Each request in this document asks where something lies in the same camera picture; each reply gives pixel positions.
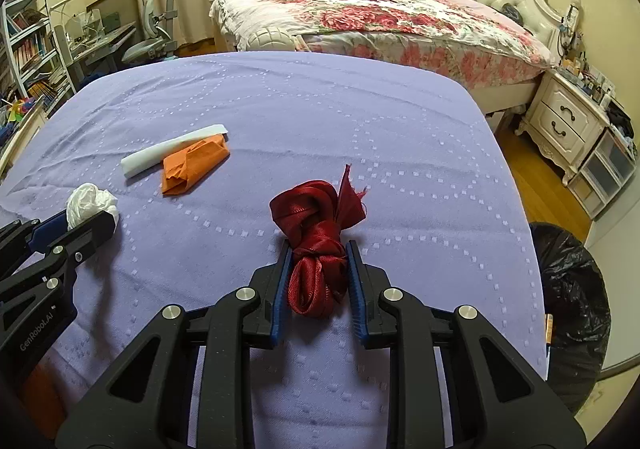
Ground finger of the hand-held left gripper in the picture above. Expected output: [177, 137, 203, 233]
[0, 212, 69, 280]
[0, 210, 114, 312]

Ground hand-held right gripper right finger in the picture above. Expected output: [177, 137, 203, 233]
[346, 239, 587, 449]

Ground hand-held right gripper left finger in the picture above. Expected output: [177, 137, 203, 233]
[55, 240, 294, 449]

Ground white tissue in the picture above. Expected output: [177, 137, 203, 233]
[66, 182, 120, 232]

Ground dark red ribbon bundle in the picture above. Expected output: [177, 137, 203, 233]
[269, 164, 370, 317]

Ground orange cloth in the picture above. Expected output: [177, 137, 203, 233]
[161, 134, 231, 196]

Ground bin with black bag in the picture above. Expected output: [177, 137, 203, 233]
[527, 222, 613, 415]

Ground white foam strip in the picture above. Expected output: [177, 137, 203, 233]
[121, 123, 228, 177]

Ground colourful toys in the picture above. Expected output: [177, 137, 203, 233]
[0, 96, 42, 131]

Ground purple table cover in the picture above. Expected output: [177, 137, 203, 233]
[0, 50, 548, 449]

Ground bookshelf with books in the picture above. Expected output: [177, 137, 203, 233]
[0, 0, 76, 105]

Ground grey study desk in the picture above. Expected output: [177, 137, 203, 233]
[52, 12, 138, 90]

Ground grey desk chair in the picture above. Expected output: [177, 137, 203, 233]
[122, 0, 182, 62]

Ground white nightstand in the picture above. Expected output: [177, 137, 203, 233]
[515, 69, 613, 185]

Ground clear plastic drawer unit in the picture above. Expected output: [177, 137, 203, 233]
[567, 126, 638, 220]

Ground floral bedding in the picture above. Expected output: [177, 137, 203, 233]
[209, 0, 556, 80]

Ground dark clothes pile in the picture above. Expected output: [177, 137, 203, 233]
[607, 99, 637, 140]

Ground bottles and clutter on nightstand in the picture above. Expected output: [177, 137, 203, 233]
[557, 0, 618, 105]

